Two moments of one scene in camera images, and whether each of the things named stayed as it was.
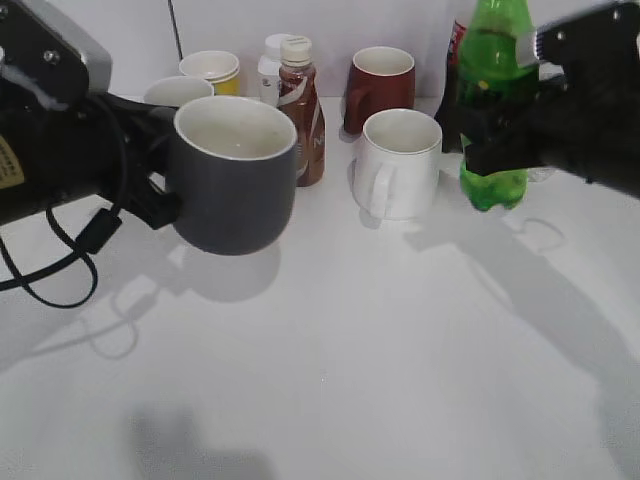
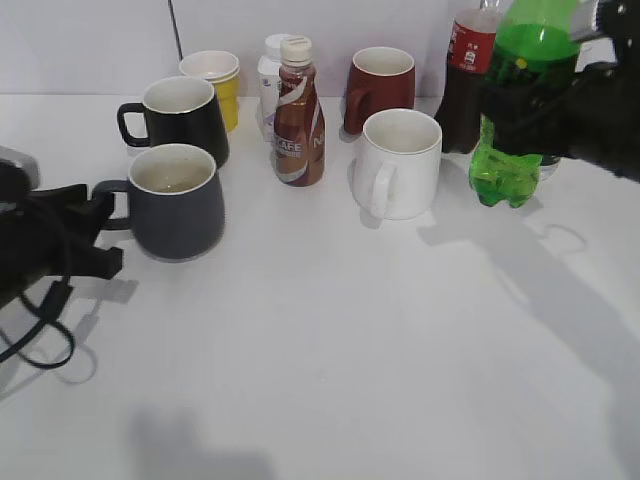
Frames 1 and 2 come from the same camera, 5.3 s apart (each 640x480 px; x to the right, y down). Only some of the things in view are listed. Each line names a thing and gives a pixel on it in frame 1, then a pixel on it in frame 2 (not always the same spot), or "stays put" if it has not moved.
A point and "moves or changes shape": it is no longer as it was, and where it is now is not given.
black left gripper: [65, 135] to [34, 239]
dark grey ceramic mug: [234, 164] moves or changes shape
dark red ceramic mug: [381, 78] stays put
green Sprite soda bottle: [499, 53] moves or changes shape
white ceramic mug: [396, 174] stays put
